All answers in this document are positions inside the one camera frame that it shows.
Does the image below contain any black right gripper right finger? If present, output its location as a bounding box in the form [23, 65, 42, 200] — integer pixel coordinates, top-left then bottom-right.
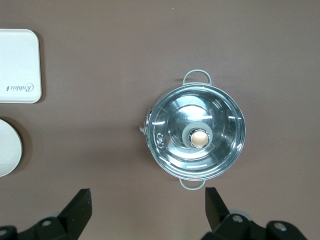
[201, 186, 308, 240]

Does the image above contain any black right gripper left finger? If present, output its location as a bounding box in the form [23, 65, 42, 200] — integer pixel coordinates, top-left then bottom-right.
[17, 188, 93, 240]

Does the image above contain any cream round plate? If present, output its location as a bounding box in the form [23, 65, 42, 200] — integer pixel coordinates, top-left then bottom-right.
[0, 118, 24, 178]

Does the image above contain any glass pot lid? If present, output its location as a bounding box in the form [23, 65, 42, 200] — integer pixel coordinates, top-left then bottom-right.
[145, 83, 247, 181]

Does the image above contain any steel electric cooking pot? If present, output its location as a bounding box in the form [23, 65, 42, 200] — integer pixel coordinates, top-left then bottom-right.
[139, 69, 247, 192]

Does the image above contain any cream rabbit print tray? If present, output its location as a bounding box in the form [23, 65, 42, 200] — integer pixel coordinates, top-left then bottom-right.
[0, 28, 43, 104]

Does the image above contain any brown table mat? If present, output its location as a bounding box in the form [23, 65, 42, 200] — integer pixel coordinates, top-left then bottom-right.
[0, 0, 320, 240]

